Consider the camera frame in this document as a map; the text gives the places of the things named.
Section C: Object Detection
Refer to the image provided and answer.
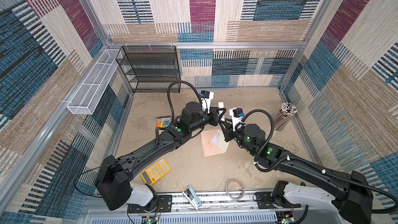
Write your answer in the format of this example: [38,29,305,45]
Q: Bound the white wire mesh basket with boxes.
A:
[67,49,119,115]

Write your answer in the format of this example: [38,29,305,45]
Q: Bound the pink envelope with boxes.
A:
[201,130,229,157]

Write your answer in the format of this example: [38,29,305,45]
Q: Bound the light blue stapler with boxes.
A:
[182,186,202,210]

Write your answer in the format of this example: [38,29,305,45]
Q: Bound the white letter with green border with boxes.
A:
[212,134,220,148]

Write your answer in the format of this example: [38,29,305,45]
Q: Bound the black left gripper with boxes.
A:
[188,107,225,135]

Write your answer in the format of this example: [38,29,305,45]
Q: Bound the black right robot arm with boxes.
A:
[217,108,398,224]

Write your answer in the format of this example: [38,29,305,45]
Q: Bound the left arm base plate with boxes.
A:
[127,195,173,214]

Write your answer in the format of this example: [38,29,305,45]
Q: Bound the yellow calculator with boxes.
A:
[141,158,171,186]

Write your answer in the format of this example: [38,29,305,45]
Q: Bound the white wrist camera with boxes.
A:
[229,107,244,131]
[200,90,214,113]

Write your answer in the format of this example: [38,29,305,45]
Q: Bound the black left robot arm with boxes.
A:
[94,89,227,211]

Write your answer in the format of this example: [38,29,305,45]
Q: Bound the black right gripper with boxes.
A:
[218,118,256,155]

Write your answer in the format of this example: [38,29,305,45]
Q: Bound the pack of coloured markers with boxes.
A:
[157,116,171,128]

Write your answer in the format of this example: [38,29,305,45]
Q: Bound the black wire shelf rack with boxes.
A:
[116,46,181,93]

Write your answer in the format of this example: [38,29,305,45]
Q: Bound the coiled white cable ring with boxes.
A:
[225,178,245,201]

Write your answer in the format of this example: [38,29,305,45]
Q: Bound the cup of pencils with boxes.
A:
[273,102,297,131]

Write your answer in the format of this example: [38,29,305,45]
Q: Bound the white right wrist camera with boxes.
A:
[229,107,244,131]

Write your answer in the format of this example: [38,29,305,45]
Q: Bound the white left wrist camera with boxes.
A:
[200,90,214,113]

